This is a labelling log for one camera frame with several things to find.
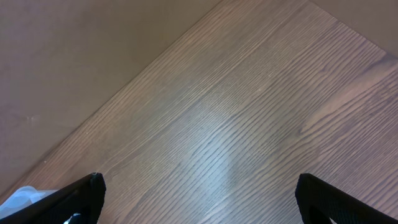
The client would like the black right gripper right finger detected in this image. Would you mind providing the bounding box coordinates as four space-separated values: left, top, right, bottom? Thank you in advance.
295 173 397 224

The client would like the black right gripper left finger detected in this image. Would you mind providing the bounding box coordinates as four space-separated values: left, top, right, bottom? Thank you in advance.
1 173 106 224

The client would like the clear plastic storage bin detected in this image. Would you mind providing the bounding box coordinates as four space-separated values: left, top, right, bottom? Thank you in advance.
0 186 57 219

